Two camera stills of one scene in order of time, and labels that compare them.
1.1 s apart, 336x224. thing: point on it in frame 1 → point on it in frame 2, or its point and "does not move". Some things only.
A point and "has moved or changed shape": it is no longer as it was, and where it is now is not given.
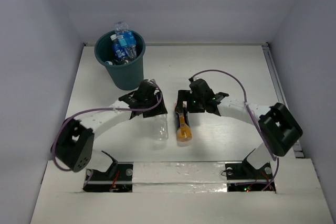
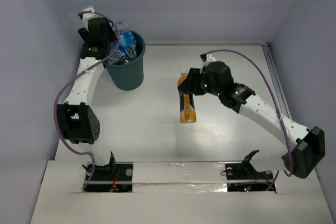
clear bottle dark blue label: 119,51 does not move
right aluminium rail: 277,87 does not move
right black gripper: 186,95 → 191,82
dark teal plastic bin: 127,76 does not move
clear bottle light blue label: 126,39 does not move
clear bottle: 160,131 → 116,57
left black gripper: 151,111 → 111,36
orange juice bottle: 184,132 has moved or changed shape
